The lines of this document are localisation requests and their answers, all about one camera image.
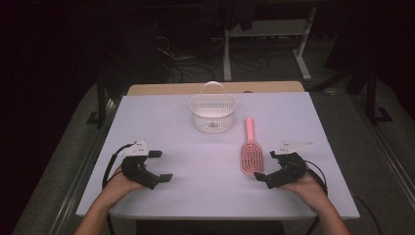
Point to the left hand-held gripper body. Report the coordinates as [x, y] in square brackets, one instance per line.
[138, 171]

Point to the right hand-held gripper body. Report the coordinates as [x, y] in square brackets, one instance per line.
[287, 169]

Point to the pink hairbrush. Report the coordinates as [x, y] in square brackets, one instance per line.
[252, 153]

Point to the white perforated plastic basket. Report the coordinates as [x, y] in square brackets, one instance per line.
[212, 114]

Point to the person's left hand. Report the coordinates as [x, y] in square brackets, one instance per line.
[122, 186]

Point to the person's right hand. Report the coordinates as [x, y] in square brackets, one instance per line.
[308, 191]

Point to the light wooden table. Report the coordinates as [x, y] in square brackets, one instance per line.
[163, 88]

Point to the black metal stand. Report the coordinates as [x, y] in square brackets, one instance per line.
[372, 98]
[101, 104]

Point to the metal floor rail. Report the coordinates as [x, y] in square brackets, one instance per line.
[81, 169]
[385, 147]

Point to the white metal desk frame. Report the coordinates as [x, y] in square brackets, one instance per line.
[267, 27]

